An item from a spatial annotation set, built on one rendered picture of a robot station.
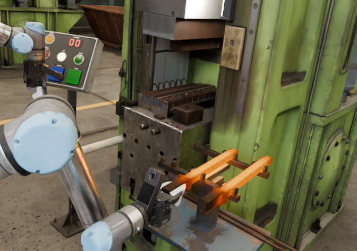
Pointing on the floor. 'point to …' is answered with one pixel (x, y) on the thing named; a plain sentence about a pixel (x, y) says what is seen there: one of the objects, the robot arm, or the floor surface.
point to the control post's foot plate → (61, 223)
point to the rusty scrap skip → (106, 23)
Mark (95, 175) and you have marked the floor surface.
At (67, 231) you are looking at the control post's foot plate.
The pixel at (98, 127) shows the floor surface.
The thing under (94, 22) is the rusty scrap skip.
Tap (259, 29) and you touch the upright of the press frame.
